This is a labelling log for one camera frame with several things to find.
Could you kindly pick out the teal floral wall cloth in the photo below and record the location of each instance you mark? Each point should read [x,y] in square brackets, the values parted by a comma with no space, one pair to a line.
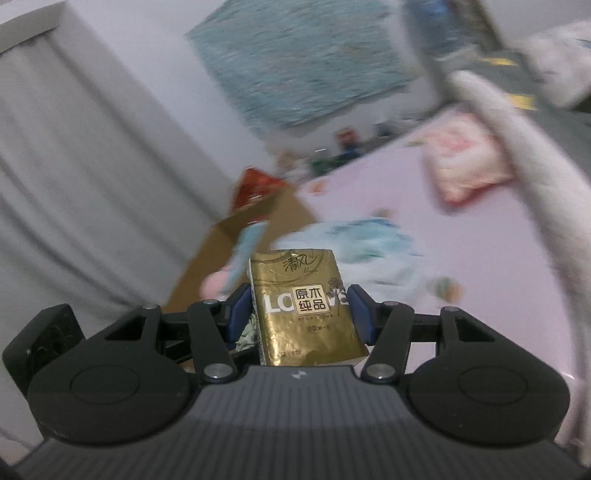
[287,63]

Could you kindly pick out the blue white wipes pack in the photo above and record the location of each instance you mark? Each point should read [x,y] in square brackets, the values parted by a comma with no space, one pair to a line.
[374,253]

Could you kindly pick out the brown cardboard box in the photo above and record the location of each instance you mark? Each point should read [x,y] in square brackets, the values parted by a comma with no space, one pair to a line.
[221,260]

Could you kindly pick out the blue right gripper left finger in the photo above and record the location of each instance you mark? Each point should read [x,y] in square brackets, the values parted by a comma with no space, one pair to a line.
[238,308]

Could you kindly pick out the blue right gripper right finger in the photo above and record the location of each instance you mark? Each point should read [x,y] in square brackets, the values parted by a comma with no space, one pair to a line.
[364,313]

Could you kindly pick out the white water dispenser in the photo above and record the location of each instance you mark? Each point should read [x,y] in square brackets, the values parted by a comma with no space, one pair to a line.
[425,92]

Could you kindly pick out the gold tissue pack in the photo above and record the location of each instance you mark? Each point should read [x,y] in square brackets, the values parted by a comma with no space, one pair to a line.
[301,310]

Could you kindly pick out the red snack bag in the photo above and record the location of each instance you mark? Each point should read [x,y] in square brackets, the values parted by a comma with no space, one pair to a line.
[254,185]

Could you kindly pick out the white fluffy blanket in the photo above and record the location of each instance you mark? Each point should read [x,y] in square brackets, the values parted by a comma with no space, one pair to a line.
[560,58]

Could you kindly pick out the grey curtain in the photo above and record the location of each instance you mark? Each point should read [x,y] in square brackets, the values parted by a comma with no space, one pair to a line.
[103,199]

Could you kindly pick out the grey star blanket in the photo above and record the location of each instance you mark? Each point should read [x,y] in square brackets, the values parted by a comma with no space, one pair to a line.
[509,72]

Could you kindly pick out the light blue checked towel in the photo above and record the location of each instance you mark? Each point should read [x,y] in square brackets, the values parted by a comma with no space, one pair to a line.
[248,240]

